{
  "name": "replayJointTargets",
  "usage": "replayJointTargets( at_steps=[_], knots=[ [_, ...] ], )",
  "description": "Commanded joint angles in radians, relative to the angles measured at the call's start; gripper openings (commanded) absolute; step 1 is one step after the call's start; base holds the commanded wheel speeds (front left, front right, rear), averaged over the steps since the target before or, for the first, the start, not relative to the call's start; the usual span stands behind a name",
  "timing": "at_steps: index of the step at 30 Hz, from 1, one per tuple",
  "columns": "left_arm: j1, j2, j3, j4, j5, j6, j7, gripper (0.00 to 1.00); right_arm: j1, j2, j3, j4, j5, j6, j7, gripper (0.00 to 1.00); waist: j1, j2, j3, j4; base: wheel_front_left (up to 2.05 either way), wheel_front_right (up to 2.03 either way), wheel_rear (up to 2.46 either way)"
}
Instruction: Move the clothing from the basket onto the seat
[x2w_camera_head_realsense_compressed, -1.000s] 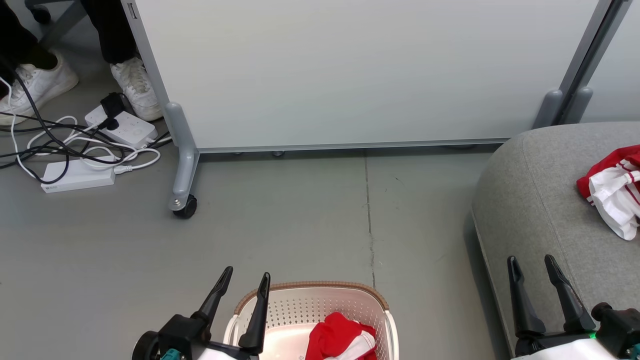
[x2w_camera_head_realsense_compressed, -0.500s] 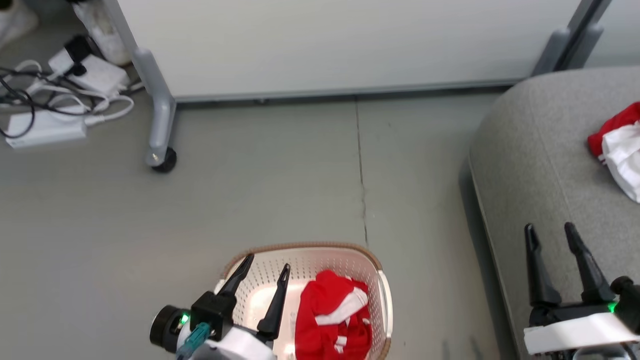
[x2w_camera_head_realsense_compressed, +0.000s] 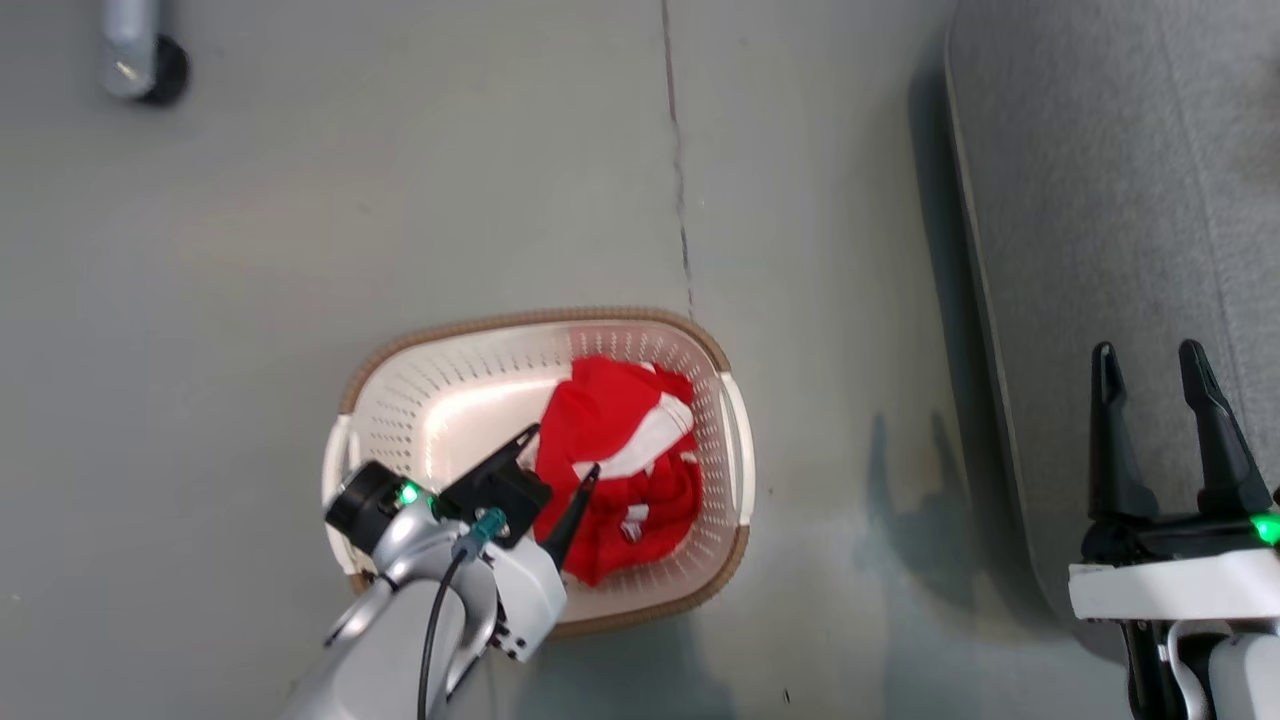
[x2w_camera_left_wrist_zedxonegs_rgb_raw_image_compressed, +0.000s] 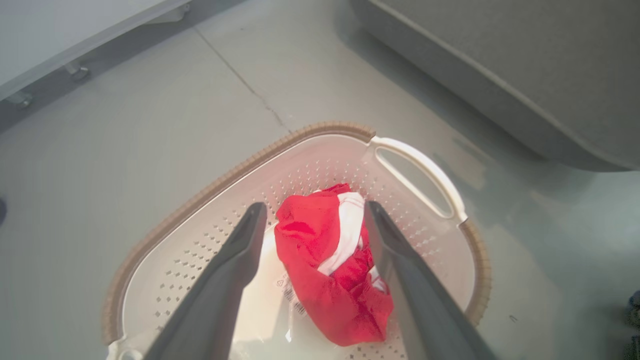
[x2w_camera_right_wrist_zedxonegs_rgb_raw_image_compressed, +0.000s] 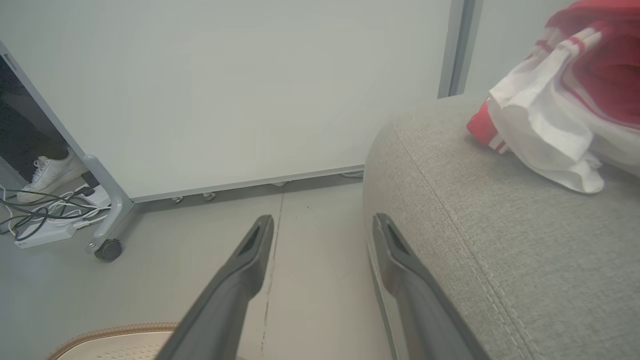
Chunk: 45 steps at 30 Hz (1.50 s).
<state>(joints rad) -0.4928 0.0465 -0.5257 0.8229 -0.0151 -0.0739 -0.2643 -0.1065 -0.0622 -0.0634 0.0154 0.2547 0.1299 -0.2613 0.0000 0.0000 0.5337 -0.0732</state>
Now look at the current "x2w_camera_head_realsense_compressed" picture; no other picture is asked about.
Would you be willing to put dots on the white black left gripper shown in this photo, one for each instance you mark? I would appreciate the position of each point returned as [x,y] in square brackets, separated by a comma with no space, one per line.
[530,600]

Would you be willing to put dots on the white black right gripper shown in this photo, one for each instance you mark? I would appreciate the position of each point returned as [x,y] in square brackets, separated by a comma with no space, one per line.
[1170,585]

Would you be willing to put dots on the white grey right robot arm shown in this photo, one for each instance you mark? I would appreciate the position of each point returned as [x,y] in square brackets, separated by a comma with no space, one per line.
[1240,680]

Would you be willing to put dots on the grey fabric sofa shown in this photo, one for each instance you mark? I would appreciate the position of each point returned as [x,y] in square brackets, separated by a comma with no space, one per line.
[1100,200]

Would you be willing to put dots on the grey partition leg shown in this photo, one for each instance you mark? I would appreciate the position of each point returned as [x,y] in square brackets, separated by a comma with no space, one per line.
[128,45]

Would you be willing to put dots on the white perforated laundry basket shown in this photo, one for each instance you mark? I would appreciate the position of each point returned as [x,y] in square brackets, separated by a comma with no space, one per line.
[450,400]

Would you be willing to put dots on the red and white garment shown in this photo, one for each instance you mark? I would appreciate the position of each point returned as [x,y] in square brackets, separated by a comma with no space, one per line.
[610,410]

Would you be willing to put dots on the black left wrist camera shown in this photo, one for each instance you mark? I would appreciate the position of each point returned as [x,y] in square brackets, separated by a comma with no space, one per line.
[495,485]

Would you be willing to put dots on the black caster wheel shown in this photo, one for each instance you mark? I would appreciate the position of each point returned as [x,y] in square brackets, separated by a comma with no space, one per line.
[170,72]

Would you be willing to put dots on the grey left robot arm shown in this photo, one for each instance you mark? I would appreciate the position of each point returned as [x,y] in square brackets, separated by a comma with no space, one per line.
[390,640]

